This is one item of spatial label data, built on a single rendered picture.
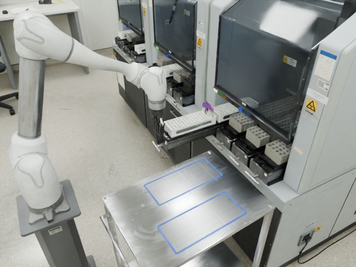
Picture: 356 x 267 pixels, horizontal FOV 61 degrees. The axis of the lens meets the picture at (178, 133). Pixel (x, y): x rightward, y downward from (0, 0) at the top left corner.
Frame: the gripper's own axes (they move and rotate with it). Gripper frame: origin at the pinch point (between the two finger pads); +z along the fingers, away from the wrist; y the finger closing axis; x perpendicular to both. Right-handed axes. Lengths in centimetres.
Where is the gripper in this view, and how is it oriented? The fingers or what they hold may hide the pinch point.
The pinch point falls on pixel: (159, 138)
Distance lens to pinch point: 169.4
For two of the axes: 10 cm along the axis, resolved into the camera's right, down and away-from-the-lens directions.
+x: -8.8, 2.8, -3.8
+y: -4.7, -5.1, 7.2
